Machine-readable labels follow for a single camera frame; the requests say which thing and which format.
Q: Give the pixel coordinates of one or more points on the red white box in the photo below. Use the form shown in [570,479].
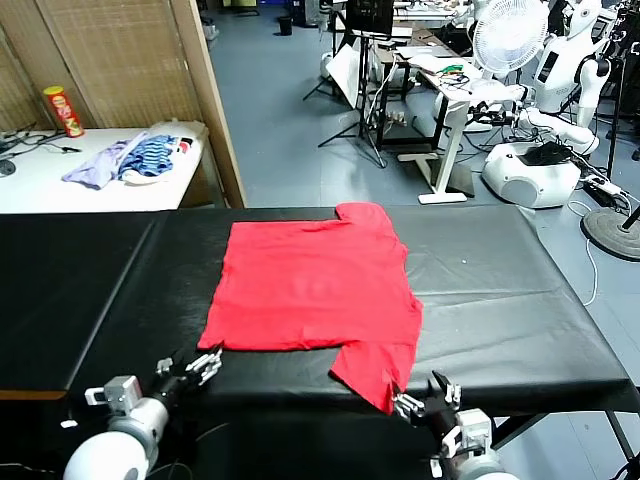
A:
[184,145]

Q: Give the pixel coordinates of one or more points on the purple garment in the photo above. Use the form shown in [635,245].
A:
[97,167]

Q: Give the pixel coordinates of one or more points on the beige power strip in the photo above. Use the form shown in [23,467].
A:
[396,119]

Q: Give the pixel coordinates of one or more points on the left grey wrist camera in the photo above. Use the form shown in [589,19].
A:
[120,392]

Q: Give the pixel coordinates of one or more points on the white side table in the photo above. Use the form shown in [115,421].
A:
[40,185]

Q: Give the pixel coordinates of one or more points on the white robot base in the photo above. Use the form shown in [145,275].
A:
[525,185]

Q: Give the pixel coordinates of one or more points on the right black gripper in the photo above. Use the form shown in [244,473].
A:
[437,412]

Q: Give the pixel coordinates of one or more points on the black trash bin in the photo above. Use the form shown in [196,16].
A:
[285,26]

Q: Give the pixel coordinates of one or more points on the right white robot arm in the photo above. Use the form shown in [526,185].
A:
[475,467]

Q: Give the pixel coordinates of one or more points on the small white label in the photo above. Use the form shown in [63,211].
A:
[69,424]

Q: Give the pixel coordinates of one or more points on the red t-shirt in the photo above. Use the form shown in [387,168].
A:
[310,290]

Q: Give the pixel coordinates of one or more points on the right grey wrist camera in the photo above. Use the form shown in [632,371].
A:
[472,427]

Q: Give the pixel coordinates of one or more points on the blue striped garment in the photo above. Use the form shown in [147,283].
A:
[147,155]

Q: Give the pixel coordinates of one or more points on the black round monitor foot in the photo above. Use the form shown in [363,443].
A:
[6,167]

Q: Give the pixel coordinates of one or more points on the black table cover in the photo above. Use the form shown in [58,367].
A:
[500,300]

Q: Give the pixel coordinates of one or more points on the white desk fan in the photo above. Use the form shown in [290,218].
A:
[507,35]

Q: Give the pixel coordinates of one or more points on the white power strip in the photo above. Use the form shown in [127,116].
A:
[605,186]

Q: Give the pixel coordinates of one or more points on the white humanoid robot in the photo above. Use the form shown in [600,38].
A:
[560,75]

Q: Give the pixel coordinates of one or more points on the white garment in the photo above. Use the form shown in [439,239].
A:
[145,178]

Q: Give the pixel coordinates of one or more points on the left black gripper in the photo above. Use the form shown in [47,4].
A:
[175,377]

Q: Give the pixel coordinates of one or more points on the wooden folding screen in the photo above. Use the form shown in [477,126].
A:
[125,60]

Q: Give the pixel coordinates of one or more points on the grey laptop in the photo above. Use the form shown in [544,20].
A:
[425,51]

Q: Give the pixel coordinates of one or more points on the black monitor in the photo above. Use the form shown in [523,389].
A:
[370,15]

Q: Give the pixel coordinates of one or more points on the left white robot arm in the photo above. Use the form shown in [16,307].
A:
[115,452]

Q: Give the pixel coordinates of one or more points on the white board panel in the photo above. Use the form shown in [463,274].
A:
[347,72]

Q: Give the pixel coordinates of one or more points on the white standing desk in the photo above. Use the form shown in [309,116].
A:
[450,125]

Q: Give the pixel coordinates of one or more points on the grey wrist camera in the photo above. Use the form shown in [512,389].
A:
[120,392]
[472,427]

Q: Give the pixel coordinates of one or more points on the black tripod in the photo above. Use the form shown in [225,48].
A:
[364,100]

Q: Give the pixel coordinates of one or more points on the red chips can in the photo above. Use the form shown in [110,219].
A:
[64,111]

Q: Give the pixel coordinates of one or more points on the black round stand base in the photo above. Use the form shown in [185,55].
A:
[607,230]

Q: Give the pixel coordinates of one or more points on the green item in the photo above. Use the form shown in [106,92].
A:
[452,69]

